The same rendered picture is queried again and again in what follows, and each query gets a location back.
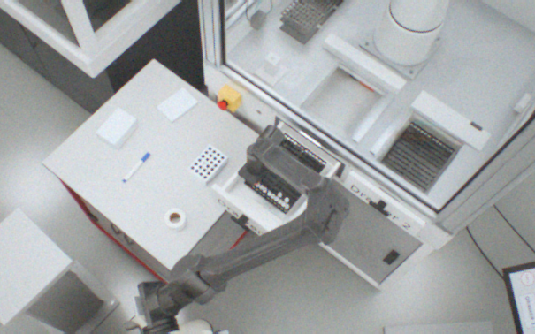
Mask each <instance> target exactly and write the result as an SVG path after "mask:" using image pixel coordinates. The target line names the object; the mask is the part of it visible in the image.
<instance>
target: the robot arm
mask: <svg viewBox="0 0 535 334"><path fill-rule="evenodd" d="M284 137H285V134H283V133H282V132H281V131H280V129H279V128H278V127H277V126H274V125H267V127H266V128H265V129H264V130H263V131H262V132H261V133H260V134H259V136H258V137H257V138H256V142H255V143H253V144H251V145H249V146H248V148H247V162H245V163H244V164H243V166H242V167H241V169H240V170H239V171H237V175H239V176H241V177H242V178H244V179H246V180H247V181H248V182H249V183H250V184H251V185H252V186H253V185H255V186H256V185H257V184H258V183H259V182H260V180H261V179H262V178H264V177H265V175H266V174H267V173H269V172H270V171H272V172H273V173H275V174H277V175H279V176H280V177H282V178H283V179H284V180H285V181H286V182H287V183H288V184H291V185H292V186H293V187H295V188H296V189H297V190H298V191H300V193H301V194H302V195H304V196H305V197H306V198H307V205H306V209H305V210H304V211H303V212H302V213H301V214H300V215H299V216H297V217H296V218H294V220H292V221H290V222H288V223H286V224H282V225H281V226H279V227H277V228H275V229H273V230H271V231H269V232H266V233H265V234H261V235H259V236H257V237H255V238H253V239H251V240H249V241H247V242H245V243H243V244H240V245H238V246H237V247H233V249H231V250H229V251H227V252H224V253H222V254H218V255H212V256H209V257H206V258H205V257H204V256H203V255H202V254H196V255H194V256H192V255H191V254H187V255H185V256H183V257H182V258H181V259H179V260H178V261H176V262H175V264H174V265H173V266H172V269H171V271H170V273H169V278H170V279H171V282H169V283H166V282H165V281H163V280H159V281H141V282H140V283H139V284H137V289H138V293H139V296H141V302H142V305H143V309H144V313H145V318H146V322H147V325H148V329H149V330H154V329H155V328H154V327H153V322H155V321H158V320H161V319H165V318H169V317H175V316H176V315H178V314H179V311H180V310H181V309H182V308H183V307H185V306H186V305H188V304H190V303H192V302H193V301H194V302H196V303H198V304H199V305H205V304H207V303H209V302H211V301H212V300H213V299H214V298H215V297H216V296H217V294H218V293H221V292H223V291H224V290H225V289H226V287H227V284H228V281H230V280H231V278H233V277H237V276H239V275H241V274H243V273H245V272H247V271H250V270H252V269H254V268H257V267H259V266H261V265H264V264H266V263H268V262H271V261H274V260H276V259H278V258H280V257H282V256H284V255H286V254H291V253H292V252H294V251H296V250H299V249H301V248H303V247H306V246H308V245H312V244H319V243H321V242H323V243H324V244H325V245H328V244H330V243H333V242H334V241H335V238H336V236H337V234H338V231H339V229H340V227H341V224H342V222H344V219H345V218H346V217H347V216H348V215H349V213H350V208H349V201H348V199H347V198H346V197H345V196H344V195H343V194H342V193H341V191H340V190H339V189H338V188H337V186H336V185H335V184H334V183H333V182H332V181H331V180H330V179H329V178H328V177H324V176H322V175H320V174H318V173H317V172H315V171H313V170H310V169H308V168H307V167H305V166H304V164H302V163H300V162H299V161H297V160H296V159H294V158H293V157H291V156H289V155H288V154H286V153H285V152H284V151H283V150H282V149H281V148H279V144H280V143H281V142H282V141H283V138H284Z"/></svg>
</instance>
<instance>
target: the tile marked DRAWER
mask: <svg viewBox="0 0 535 334"><path fill-rule="evenodd" d="M518 298H519V301H520V305H521V309H522V313H523V317H524V323H525V327H526V329H530V328H535V294H534V292H531V293H526V294H521V295H518Z"/></svg>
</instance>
